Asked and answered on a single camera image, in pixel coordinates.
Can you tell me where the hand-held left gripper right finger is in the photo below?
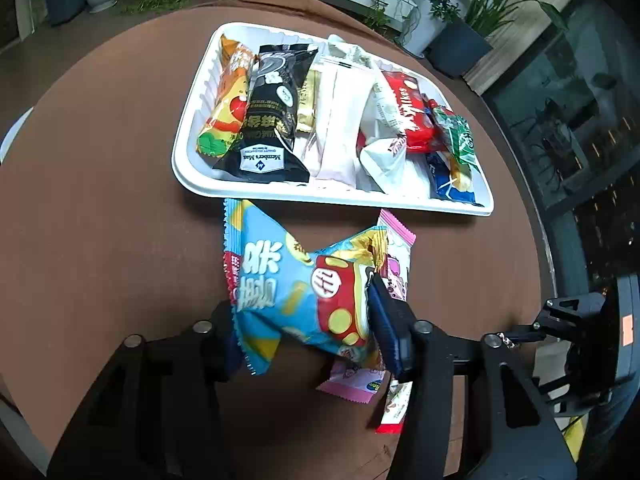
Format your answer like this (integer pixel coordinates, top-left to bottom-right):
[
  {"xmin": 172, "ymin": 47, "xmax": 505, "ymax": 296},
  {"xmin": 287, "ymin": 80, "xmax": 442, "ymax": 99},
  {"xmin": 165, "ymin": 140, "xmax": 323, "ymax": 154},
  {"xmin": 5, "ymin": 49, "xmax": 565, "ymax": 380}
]
[{"xmin": 366, "ymin": 276, "xmax": 579, "ymax": 480}]

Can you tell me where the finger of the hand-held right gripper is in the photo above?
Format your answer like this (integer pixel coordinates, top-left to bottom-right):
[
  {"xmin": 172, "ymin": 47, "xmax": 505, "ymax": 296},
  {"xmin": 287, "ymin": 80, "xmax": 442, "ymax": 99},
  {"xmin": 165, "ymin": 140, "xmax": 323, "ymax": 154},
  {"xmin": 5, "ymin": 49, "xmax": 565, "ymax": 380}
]
[
  {"xmin": 536, "ymin": 371, "xmax": 619, "ymax": 414},
  {"xmin": 532, "ymin": 293, "xmax": 609, "ymax": 342}
]

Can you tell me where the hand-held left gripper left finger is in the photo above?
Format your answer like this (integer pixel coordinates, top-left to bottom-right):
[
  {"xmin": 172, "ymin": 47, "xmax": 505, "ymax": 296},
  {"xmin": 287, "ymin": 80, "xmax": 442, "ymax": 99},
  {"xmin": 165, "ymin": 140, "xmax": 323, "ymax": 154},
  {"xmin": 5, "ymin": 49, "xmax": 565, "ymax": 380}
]
[{"xmin": 47, "ymin": 302, "xmax": 242, "ymax": 480}]

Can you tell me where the light blue puffed snack bag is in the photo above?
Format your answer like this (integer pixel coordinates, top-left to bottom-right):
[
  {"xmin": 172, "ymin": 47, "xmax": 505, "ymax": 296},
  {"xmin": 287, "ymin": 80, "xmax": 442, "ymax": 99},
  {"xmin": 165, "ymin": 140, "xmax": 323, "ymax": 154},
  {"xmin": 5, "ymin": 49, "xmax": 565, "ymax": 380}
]
[{"xmin": 222, "ymin": 198, "xmax": 390, "ymax": 376}]

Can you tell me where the white plastic tray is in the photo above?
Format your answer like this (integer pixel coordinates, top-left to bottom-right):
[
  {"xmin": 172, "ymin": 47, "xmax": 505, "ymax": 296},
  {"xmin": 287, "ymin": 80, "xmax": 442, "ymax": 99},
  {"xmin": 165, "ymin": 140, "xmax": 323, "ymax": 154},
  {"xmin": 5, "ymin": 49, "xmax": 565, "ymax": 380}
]
[{"xmin": 171, "ymin": 22, "xmax": 495, "ymax": 217}]

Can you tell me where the blue and yellow snack packet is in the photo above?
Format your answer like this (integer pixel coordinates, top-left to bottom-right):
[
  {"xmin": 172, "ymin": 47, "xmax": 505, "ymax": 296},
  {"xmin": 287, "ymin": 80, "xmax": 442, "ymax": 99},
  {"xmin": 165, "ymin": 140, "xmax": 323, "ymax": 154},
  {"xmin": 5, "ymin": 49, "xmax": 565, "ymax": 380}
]
[{"xmin": 425, "ymin": 152, "xmax": 484, "ymax": 207}]

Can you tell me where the white packet with red print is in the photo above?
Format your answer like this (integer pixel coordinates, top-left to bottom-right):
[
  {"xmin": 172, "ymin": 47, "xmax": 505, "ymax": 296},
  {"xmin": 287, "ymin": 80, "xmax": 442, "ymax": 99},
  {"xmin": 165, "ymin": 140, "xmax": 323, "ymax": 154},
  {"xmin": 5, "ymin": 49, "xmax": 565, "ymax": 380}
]
[{"xmin": 359, "ymin": 132, "xmax": 432, "ymax": 196}]

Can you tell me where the green and white snack packet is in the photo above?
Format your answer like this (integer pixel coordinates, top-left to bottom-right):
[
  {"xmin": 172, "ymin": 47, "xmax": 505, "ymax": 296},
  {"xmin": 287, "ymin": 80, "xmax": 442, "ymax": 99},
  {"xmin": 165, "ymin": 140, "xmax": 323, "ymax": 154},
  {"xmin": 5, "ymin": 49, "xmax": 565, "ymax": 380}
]
[{"xmin": 431, "ymin": 105, "xmax": 476, "ymax": 167}]

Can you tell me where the long white snack packet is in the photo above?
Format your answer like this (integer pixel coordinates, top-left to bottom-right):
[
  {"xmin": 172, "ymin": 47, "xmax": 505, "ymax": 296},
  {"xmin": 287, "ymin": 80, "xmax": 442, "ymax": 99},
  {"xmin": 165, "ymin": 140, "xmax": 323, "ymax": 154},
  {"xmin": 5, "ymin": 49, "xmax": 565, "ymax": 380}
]
[{"xmin": 304, "ymin": 55, "xmax": 376, "ymax": 181}]

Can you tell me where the red snack packet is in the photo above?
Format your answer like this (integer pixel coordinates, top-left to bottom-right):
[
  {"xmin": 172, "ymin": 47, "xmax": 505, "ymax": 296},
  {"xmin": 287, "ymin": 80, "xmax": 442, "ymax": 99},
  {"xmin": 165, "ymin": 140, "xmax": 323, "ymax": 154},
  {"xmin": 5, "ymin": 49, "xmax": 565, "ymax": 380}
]
[{"xmin": 382, "ymin": 70, "xmax": 449, "ymax": 155}]

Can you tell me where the gold snack packet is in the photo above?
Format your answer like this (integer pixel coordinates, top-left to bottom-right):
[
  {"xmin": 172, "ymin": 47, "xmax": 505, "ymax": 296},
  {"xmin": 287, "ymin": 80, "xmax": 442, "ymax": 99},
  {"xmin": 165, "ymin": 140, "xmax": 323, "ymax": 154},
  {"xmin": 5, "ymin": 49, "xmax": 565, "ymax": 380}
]
[{"xmin": 294, "ymin": 67, "xmax": 322, "ymax": 134}]

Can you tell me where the black snack packet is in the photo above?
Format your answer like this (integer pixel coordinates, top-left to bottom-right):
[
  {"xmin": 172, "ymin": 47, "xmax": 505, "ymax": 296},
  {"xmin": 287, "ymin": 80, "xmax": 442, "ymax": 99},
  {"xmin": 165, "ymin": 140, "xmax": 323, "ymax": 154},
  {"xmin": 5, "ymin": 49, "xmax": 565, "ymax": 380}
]
[{"xmin": 212, "ymin": 43, "xmax": 320, "ymax": 185}]

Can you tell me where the orange cartoon snack packet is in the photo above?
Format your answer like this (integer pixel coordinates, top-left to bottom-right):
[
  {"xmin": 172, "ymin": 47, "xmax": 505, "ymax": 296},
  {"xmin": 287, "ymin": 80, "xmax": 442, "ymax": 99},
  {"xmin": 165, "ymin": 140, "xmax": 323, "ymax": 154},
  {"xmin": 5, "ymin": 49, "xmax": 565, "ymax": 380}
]
[{"xmin": 196, "ymin": 35, "xmax": 256, "ymax": 159}]

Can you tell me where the yellow object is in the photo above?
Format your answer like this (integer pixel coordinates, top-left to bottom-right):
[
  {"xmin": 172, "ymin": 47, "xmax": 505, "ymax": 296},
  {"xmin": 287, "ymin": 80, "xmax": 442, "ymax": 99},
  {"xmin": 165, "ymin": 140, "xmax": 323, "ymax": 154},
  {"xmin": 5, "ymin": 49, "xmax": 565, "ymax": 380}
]
[{"xmin": 562, "ymin": 416, "xmax": 587, "ymax": 457}]

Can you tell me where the pink snack packet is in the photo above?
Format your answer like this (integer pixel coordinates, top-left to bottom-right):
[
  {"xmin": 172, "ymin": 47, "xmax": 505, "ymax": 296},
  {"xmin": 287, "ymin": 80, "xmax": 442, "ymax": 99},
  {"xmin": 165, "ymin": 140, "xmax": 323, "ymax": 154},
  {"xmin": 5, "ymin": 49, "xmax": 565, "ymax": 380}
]
[{"xmin": 316, "ymin": 208, "xmax": 417, "ymax": 404}]

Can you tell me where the white packet with red edge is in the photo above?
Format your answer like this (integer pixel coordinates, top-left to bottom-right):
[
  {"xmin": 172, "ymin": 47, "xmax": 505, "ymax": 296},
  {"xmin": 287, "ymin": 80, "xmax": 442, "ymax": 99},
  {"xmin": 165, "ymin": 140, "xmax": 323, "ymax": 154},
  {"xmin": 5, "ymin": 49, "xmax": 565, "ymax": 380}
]
[{"xmin": 375, "ymin": 380, "xmax": 414, "ymax": 436}]

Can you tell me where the glass sliding door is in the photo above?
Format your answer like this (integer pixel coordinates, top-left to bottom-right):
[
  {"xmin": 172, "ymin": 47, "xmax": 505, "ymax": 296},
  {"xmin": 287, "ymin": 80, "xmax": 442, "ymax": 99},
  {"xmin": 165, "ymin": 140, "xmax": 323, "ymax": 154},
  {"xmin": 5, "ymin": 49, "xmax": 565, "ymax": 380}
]
[{"xmin": 481, "ymin": 0, "xmax": 640, "ymax": 283}]

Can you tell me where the white chair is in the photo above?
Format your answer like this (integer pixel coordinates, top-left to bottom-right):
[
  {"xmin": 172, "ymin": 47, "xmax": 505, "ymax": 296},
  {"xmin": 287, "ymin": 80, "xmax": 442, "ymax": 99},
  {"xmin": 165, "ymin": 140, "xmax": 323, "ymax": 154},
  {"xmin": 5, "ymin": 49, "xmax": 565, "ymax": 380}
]
[
  {"xmin": 0, "ymin": 107, "xmax": 36, "ymax": 167},
  {"xmin": 0, "ymin": 394, "xmax": 50, "ymax": 480}
]

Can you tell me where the potted plant dark pot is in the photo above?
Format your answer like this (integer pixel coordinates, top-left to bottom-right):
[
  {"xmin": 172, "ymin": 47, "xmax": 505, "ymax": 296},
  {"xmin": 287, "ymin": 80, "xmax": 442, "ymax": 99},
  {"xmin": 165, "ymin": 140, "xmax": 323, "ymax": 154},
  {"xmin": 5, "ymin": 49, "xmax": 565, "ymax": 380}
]
[{"xmin": 462, "ymin": 0, "xmax": 587, "ymax": 97}]

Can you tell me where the large dark grey plant pot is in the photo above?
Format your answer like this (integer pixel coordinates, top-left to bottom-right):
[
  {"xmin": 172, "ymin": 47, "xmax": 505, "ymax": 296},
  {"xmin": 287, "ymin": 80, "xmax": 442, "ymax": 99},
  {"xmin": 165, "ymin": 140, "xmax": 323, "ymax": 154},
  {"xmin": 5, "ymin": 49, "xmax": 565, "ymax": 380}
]
[{"xmin": 429, "ymin": 19, "xmax": 494, "ymax": 79}]

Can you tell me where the tall white plant pot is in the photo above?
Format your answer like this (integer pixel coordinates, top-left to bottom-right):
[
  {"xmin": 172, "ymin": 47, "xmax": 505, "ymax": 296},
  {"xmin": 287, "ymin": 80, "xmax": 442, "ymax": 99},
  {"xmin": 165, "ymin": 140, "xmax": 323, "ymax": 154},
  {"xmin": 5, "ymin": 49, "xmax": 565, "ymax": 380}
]
[{"xmin": 399, "ymin": 9, "xmax": 449, "ymax": 59}]

